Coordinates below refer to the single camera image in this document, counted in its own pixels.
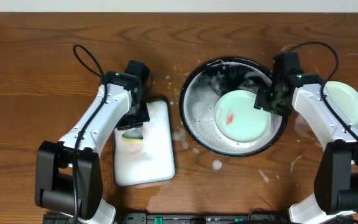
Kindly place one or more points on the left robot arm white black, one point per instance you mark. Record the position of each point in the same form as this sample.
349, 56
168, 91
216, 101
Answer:
68, 172

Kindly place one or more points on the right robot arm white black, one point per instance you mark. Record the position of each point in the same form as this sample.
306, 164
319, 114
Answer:
335, 188

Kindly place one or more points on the green yellow sponge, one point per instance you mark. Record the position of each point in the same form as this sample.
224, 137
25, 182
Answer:
132, 137

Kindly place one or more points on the black base rail with buttons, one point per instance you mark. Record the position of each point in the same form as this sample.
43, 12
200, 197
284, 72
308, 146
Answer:
143, 218

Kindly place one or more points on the mint green plate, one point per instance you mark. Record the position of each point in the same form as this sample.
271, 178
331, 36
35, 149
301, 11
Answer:
346, 99

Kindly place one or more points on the rectangular tray of soap foam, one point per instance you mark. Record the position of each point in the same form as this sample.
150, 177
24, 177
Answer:
151, 160

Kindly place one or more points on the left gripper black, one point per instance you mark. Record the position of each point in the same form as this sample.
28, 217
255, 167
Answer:
133, 119

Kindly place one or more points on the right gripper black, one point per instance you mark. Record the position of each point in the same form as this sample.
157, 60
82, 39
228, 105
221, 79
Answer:
260, 101

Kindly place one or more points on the round black metal tray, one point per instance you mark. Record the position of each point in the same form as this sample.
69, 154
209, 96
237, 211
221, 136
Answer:
206, 85

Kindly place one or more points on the mint plate with red stain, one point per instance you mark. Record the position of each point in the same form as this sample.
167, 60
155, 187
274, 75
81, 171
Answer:
238, 120

